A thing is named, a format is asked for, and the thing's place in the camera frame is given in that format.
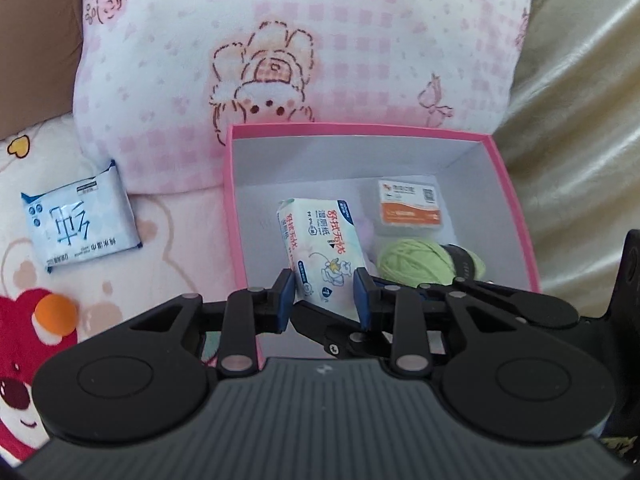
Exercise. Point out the purple plush toy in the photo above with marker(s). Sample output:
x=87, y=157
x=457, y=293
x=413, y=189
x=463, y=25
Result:
x=369, y=232

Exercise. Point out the bear print blanket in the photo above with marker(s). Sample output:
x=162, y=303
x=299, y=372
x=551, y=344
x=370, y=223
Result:
x=165, y=250

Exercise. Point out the clear orange-label plastic case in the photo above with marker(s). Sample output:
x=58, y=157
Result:
x=410, y=210

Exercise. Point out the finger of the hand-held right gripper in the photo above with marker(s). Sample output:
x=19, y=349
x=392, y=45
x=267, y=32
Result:
x=482, y=292
x=325, y=325

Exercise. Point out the orange makeup sponge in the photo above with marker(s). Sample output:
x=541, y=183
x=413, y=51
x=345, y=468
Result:
x=56, y=312

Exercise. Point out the beige quilt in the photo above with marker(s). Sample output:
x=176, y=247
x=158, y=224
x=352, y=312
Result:
x=585, y=110

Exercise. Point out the small white tissue pack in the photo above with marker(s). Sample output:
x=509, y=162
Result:
x=320, y=245

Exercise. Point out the pink checked pillow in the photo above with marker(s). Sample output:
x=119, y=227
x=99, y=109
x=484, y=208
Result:
x=300, y=35

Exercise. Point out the pink cardboard box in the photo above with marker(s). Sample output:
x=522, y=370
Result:
x=260, y=175

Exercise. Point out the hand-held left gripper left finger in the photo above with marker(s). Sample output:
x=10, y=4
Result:
x=285, y=302

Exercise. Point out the brown pillow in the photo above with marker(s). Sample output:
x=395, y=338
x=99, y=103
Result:
x=35, y=35

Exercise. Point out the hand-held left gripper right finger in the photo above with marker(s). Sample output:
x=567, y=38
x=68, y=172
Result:
x=362, y=302

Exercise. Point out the green yarn ball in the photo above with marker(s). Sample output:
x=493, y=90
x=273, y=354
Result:
x=415, y=262

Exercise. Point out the blue wet wipes pack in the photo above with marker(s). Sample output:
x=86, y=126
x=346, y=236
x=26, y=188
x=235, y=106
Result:
x=80, y=220

